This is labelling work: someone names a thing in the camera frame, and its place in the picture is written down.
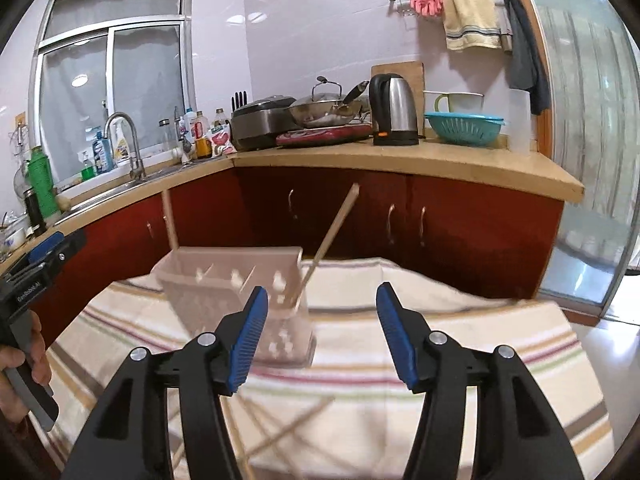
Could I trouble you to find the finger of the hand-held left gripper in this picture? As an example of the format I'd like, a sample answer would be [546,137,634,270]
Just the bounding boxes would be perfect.
[35,231,87,275]
[27,233,65,263]

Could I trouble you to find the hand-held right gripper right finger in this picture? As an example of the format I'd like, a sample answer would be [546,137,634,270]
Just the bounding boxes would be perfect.
[375,282,586,480]

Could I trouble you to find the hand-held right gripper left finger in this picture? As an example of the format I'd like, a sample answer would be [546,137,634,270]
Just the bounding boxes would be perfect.
[60,286,271,480]

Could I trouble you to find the translucent plastic utensil basket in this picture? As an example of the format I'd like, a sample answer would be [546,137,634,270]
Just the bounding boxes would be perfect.
[151,246,318,366]

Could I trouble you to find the person's left hand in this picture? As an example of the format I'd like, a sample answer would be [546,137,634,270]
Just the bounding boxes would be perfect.
[0,310,53,423]

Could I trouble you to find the white patterned bowl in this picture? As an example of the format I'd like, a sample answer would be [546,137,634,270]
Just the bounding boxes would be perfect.
[0,212,28,261]

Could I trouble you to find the dark bottle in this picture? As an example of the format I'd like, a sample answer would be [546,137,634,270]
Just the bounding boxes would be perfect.
[22,187,47,238]

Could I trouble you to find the striped cloth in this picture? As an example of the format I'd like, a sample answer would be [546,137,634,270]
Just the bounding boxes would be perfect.
[30,257,616,480]

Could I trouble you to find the steel sink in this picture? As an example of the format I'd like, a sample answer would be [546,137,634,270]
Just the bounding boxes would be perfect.
[52,167,176,223]

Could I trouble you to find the green ribbed bottle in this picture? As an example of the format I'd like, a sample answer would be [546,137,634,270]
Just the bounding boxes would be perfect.
[27,146,61,221]

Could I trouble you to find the hanging metal strainer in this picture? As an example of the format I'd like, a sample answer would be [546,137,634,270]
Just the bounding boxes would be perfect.
[10,112,32,206]

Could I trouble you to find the blue detergent bottle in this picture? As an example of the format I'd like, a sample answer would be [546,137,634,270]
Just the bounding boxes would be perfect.
[92,132,114,173]

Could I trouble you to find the steel faucet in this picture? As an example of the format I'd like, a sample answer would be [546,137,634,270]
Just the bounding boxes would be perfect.
[104,112,147,181]

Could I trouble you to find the white cleaner bottle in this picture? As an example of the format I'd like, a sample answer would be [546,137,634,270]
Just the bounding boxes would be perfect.
[112,122,134,166]

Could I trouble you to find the red kitchen cabinet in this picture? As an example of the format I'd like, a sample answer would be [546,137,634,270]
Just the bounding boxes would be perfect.
[0,132,586,341]

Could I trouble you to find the orange oil bottle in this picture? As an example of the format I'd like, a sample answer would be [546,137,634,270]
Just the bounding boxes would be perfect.
[195,111,214,160]

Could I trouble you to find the sliding window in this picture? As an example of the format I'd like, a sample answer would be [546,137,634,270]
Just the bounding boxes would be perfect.
[27,0,196,186]

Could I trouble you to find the red and white packet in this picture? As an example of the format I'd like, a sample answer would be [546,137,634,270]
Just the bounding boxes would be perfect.
[207,127,237,157]

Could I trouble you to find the dark rice cooker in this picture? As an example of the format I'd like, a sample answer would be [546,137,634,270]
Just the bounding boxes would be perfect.
[230,95,299,152]

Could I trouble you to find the red induction cooker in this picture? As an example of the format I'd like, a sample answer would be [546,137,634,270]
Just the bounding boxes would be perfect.
[276,125,374,149]

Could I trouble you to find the teal plastic colander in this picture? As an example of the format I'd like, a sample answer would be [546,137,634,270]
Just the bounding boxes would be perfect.
[425,112,506,144]

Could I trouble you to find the steel electric kettle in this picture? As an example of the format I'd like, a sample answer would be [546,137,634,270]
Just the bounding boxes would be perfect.
[368,73,420,147]

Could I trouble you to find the steel wok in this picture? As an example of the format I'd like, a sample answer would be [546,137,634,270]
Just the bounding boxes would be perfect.
[287,81,371,129]

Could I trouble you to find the white plastic pitcher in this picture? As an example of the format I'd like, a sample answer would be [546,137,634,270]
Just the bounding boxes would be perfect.
[507,87,532,156]

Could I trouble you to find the glass wok lid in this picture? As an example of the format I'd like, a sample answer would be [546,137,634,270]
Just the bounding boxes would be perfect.
[295,76,346,111]

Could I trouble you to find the wooden cutting board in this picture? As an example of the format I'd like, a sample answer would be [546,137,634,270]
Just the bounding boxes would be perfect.
[371,61,426,137]

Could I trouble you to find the glass sliding door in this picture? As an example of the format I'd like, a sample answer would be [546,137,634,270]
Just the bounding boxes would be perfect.
[520,0,640,313]

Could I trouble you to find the dark grey cloth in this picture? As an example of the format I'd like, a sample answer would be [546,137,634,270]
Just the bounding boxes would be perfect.
[501,0,552,116]

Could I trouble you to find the beige towel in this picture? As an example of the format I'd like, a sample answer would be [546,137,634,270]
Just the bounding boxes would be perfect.
[436,0,503,52]

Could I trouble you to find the white pot green handle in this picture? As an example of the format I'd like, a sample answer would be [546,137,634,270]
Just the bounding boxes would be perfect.
[424,91,485,115]

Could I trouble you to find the wooden door frame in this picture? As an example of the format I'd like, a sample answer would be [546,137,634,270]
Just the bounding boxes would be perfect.
[500,0,557,161]

